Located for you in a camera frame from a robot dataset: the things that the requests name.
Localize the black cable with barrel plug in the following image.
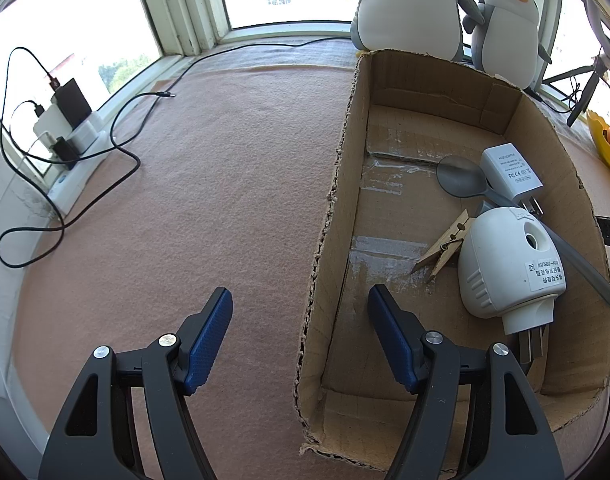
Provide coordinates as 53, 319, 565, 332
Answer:
0, 91, 176, 268

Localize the large penguin plush toy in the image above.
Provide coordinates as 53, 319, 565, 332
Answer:
341, 0, 486, 63

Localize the grey checkered cloth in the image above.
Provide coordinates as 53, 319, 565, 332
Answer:
155, 35, 366, 91

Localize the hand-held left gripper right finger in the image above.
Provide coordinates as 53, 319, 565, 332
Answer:
367, 284, 566, 480

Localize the small penguin plush toy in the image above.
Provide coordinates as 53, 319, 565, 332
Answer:
462, 0, 553, 92

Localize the cardboard box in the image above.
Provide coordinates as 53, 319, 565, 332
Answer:
297, 47, 610, 463

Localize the wooden clothespin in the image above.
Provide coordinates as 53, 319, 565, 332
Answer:
410, 209, 470, 282

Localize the pinkish brown felt mat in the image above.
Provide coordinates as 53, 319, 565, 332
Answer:
0, 62, 610, 480

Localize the short black charging cable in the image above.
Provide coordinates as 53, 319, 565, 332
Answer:
0, 47, 60, 171

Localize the white charger adapter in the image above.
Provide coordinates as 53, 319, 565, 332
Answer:
480, 144, 546, 221

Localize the grey spoon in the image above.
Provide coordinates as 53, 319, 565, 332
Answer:
436, 155, 610, 307

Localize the white window frame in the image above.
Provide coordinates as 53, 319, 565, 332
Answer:
0, 0, 610, 196

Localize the white plug charger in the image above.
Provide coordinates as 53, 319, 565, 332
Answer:
33, 105, 70, 143

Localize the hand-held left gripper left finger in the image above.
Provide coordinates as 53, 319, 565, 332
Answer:
37, 287, 234, 480

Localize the black plug charger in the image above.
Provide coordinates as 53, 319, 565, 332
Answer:
52, 136, 82, 168

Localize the yellow fruit bowl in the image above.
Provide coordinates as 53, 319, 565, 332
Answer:
586, 110, 610, 184

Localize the white power strip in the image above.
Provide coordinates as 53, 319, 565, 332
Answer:
47, 110, 110, 211

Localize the white plug-in device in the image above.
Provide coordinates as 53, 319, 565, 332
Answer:
456, 206, 568, 366

